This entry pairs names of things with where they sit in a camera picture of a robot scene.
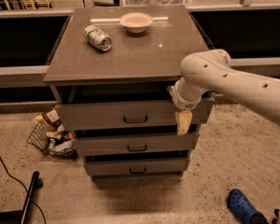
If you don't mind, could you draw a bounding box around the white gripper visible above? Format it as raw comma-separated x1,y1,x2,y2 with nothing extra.
167,84,202,135

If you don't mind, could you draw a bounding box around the grey top drawer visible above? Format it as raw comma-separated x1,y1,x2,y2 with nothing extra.
55,97,215,131

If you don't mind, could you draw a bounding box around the grey drawer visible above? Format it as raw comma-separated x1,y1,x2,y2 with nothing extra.
74,133,199,157
55,97,215,131
85,158,189,176

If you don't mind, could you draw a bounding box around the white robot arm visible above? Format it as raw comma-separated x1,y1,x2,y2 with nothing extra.
168,49,280,126

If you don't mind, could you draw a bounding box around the grey middle drawer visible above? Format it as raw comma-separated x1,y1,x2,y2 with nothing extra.
74,133,199,157

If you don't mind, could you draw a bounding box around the grey bottom drawer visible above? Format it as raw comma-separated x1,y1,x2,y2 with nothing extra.
85,158,189,176

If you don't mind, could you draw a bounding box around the grey drawer cabinet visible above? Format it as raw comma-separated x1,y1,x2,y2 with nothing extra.
44,6,214,178

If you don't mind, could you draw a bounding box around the blue clog shoe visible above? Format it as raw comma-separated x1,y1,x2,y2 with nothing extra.
227,189,269,224

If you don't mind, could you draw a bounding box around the white bowl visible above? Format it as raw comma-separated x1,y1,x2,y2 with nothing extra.
119,12,153,34

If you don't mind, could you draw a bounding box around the crushed green soda can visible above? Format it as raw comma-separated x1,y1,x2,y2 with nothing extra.
84,25,112,51

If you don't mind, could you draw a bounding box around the wire basket with snacks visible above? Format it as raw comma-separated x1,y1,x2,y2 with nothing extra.
27,109,77,160

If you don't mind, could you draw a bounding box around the black cable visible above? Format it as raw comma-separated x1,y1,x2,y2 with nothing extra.
0,137,47,224

